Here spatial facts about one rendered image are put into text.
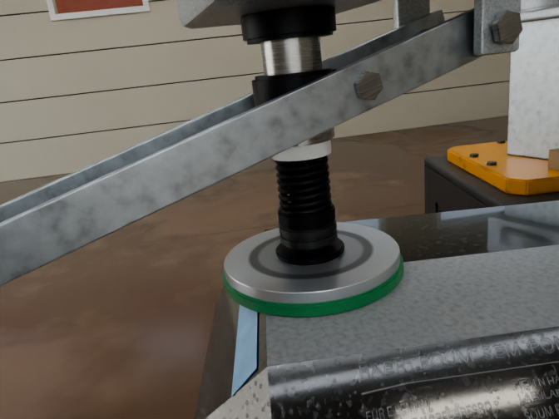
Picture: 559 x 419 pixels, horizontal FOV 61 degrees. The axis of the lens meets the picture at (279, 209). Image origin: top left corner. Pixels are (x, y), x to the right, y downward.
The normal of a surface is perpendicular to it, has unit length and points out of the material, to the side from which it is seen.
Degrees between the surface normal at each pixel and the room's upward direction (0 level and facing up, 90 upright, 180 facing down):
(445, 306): 0
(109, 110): 90
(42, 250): 90
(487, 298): 0
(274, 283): 0
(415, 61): 90
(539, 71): 90
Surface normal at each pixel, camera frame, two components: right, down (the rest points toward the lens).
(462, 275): -0.11, -0.95
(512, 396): -0.02, -0.47
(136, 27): 0.14, 0.29
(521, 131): -0.85, 0.24
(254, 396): -0.73, -0.25
